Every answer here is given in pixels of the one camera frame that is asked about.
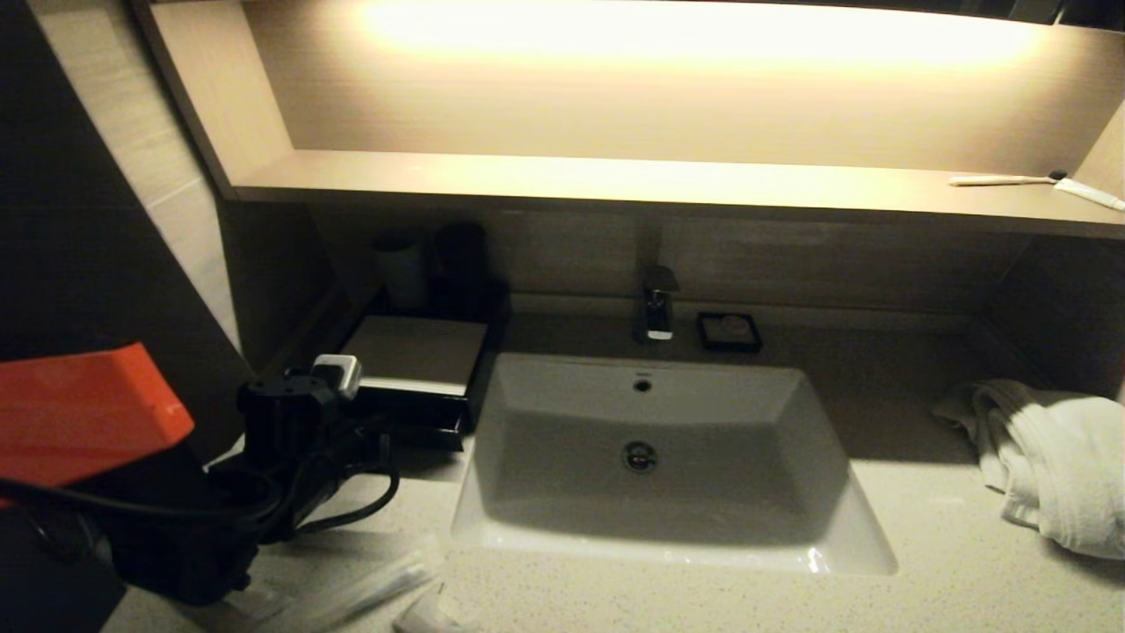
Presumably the long plain white packet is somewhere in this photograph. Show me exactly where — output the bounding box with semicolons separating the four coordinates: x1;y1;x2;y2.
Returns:
264;536;446;633

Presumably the puffy white pouch packet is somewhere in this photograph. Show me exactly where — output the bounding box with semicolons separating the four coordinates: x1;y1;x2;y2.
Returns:
391;585;475;633

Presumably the dark brown cup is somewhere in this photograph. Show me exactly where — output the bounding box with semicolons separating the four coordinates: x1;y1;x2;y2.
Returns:
432;220;490;319

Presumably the pale grey cup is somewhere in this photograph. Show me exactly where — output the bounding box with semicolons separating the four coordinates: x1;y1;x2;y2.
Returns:
373;230;430;309

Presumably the white ceramic sink basin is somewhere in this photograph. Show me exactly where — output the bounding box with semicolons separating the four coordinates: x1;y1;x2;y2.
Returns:
451;352;899;578

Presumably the chrome faucet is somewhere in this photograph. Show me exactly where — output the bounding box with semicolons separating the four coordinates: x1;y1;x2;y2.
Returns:
635;215;682;343

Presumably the black soap dish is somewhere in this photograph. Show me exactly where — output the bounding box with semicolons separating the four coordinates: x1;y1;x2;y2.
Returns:
697;310;764;354

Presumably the warm LED light strip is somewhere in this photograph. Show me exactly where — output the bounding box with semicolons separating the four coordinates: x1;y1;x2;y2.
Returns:
360;0;1047;73

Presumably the white toothbrush black head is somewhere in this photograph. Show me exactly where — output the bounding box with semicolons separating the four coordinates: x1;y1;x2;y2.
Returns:
949;169;1069;188

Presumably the white terry towel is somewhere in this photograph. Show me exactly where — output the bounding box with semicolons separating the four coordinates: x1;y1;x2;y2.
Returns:
930;378;1125;562

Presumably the white toothpaste tube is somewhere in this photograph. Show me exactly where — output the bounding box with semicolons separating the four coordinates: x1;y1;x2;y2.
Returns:
1053;178;1125;213

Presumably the wooden wall shelf niche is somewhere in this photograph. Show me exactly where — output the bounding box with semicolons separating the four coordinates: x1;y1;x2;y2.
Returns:
132;0;1125;240

